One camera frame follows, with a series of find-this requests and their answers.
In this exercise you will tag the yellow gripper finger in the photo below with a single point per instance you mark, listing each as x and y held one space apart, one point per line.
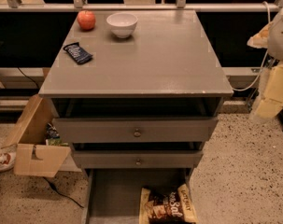
260 40
272 98

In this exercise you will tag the brown chip bag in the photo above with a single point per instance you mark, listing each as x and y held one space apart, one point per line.
174 208

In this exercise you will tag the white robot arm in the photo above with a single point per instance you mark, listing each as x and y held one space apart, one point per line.
275 50

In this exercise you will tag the grey wooden drawer cabinet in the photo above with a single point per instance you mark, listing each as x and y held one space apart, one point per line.
166 69

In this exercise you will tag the brass top drawer knob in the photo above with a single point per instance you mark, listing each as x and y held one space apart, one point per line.
137 133

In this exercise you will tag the brass drawer knob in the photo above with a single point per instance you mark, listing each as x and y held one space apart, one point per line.
138 162
137 133

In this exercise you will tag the brass middle drawer knob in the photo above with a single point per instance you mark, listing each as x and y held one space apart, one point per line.
138 162

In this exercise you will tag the dark blue snack bag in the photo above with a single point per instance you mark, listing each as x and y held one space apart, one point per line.
77 53

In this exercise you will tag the grey top drawer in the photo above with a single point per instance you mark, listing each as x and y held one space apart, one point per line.
122 130

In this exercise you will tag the grey open bottom drawer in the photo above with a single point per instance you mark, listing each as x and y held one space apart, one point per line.
114 194

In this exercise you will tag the grey middle drawer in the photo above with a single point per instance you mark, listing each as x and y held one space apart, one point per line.
100 159

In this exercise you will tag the grey low shelf beam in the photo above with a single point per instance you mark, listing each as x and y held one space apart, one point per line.
242 77

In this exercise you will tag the metal railing bar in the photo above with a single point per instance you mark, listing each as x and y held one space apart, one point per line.
234 7

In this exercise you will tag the white ceramic bowl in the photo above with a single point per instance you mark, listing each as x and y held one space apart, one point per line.
122 24

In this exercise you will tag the red apple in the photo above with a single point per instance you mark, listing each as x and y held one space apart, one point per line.
86 20

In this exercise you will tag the open cardboard box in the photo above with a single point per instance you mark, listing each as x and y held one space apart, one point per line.
33 156

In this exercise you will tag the red white sneaker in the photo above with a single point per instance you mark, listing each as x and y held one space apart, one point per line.
7 161

